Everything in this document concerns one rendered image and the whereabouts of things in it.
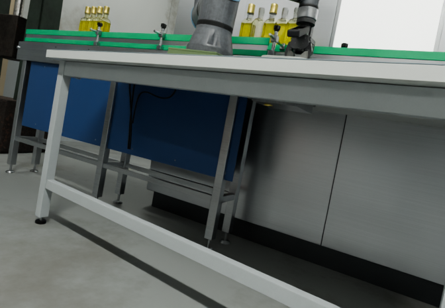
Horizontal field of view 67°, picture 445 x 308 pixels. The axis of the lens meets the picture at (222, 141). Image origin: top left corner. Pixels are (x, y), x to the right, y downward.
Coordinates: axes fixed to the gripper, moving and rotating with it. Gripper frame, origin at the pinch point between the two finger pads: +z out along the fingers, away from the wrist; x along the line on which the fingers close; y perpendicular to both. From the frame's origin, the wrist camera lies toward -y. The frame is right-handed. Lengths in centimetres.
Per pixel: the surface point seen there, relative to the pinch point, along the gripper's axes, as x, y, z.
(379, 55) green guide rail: -25.8, 18.8, -12.9
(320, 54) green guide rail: -3.2, 18.4, -11.9
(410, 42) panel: -34, 36, -24
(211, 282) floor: 10, -16, 81
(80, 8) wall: 354, 148, -91
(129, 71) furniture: 47, -37, 12
